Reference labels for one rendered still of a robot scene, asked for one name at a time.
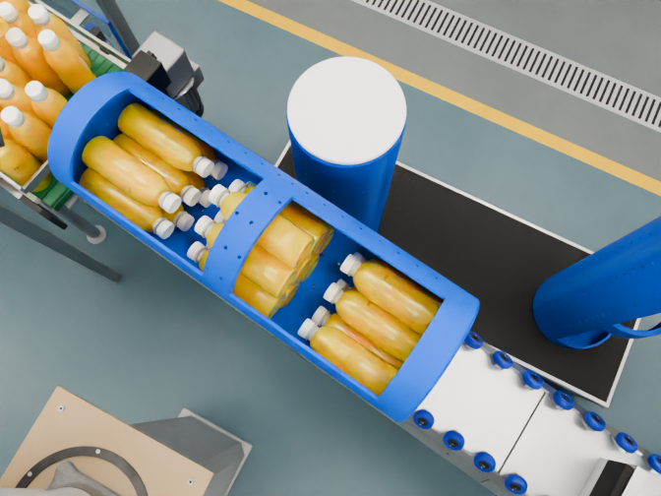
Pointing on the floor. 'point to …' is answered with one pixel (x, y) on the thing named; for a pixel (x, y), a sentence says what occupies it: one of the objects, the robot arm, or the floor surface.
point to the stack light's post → (119, 24)
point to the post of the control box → (55, 243)
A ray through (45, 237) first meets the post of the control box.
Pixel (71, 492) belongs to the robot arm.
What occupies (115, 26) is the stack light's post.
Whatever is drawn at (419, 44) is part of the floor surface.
